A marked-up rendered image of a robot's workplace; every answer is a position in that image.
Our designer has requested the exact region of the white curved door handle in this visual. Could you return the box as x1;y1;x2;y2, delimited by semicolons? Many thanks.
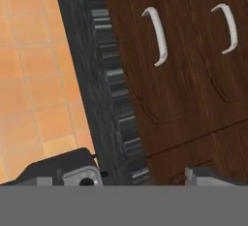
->
140;6;169;68
210;3;239;55

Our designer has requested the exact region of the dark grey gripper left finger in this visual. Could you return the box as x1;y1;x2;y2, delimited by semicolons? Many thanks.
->
0;146;105;186

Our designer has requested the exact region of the dark wood drawer front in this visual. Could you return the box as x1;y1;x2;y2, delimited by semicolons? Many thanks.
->
144;118;248;186

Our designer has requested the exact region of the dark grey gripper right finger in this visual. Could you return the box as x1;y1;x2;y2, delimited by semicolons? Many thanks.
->
184;165;248;186

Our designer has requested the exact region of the dark wood cupboard door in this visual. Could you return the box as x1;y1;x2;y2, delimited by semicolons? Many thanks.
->
98;0;225;158
185;0;248;132

